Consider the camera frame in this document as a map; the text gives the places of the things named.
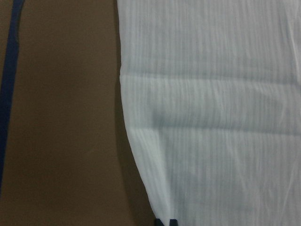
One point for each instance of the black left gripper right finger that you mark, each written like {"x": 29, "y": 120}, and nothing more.
{"x": 173, "y": 222}

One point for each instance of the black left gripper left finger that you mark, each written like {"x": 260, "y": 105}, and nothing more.
{"x": 157, "y": 222}

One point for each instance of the brown paper table cover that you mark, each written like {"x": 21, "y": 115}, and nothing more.
{"x": 68, "y": 161}

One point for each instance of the light blue button shirt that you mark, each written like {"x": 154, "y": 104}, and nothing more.
{"x": 211, "y": 97}

